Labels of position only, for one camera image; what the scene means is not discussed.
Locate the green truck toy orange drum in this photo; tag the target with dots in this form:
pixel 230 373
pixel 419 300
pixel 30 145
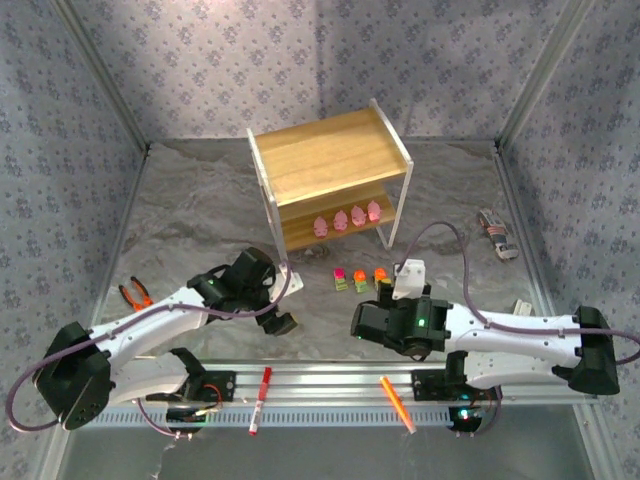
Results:
pixel 360 281
pixel 380 275

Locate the pink plastic pig toy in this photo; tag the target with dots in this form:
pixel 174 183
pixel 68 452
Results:
pixel 374 211
pixel 340 221
pixel 358 215
pixel 320 227

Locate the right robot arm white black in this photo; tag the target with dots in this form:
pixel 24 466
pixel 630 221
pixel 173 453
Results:
pixel 510 335

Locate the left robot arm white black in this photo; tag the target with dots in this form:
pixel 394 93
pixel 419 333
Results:
pixel 150 320

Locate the green truck toy pink drum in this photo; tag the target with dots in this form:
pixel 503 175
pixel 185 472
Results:
pixel 340 280

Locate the red marker pen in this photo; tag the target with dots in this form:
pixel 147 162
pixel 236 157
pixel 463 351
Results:
pixel 261 400

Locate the orange marker pen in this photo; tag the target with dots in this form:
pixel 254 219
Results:
pixel 397 404

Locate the black round controller board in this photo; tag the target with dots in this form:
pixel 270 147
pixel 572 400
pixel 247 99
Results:
pixel 466 417
pixel 185 417

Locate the striped white handheld tool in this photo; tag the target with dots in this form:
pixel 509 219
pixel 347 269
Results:
pixel 497 234

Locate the small white block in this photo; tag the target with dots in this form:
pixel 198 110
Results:
pixel 523 306

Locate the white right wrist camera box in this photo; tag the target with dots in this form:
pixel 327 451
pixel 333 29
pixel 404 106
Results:
pixel 410 280

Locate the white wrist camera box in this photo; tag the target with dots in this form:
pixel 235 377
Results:
pixel 290 285
pixel 410 280

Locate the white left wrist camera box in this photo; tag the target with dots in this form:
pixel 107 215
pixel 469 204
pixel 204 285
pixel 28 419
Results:
pixel 290 285

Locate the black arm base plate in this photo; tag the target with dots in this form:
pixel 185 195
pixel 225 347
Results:
pixel 427 385
pixel 222 387

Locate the aluminium mounting rail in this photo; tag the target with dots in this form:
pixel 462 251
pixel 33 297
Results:
pixel 325 385

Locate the aluminium frame side bar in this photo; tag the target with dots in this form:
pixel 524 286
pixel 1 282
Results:
pixel 520 210
pixel 127 200

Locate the wooden shelf white metal frame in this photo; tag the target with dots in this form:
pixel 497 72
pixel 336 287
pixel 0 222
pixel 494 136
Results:
pixel 325 155

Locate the aluminium frame post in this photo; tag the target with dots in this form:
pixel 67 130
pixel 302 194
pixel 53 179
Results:
pixel 545 75
pixel 100 75

